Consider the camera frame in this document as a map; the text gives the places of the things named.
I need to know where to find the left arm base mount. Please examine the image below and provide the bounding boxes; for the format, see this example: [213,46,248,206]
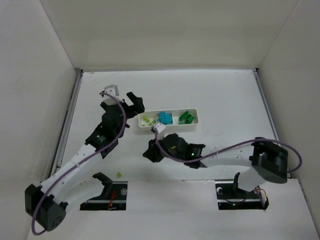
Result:
[79,172,128,211]

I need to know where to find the green long lego brick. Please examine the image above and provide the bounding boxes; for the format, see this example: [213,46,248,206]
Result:
[178,116,194,125]

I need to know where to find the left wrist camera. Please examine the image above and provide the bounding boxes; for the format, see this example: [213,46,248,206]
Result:
[103,84,119,105]

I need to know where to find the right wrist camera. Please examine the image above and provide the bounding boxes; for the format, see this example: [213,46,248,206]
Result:
[151,122,166,134]

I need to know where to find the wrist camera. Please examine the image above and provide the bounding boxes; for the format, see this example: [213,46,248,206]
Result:
[103,84,119,105]
[151,122,166,134]

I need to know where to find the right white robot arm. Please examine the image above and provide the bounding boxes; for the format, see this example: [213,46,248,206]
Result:
[142,133,288,192]

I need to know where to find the blue long lego brick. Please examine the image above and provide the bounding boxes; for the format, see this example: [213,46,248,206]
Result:
[157,112,173,125]

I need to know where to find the purple cable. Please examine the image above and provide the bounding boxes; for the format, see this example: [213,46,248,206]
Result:
[31,91,126,236]
[151,126,303,173]

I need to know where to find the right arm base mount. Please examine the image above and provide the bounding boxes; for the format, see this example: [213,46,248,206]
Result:
[215,172,270,211]

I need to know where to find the green lego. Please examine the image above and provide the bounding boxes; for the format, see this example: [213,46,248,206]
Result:
[179,111,191,122]

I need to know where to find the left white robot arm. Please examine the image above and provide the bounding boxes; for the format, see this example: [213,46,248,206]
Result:
[24,92,145,236]

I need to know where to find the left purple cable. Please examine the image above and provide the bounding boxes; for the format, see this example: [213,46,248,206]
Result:
[31,91,126,236]

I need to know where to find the white compartment tray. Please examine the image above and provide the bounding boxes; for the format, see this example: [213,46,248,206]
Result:
[138,108,199,133]

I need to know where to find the lime lego cluster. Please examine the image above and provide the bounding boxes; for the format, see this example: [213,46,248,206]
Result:
[141,116,153,126]

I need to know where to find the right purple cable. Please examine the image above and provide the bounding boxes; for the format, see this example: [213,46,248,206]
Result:
[151,126,303,173]

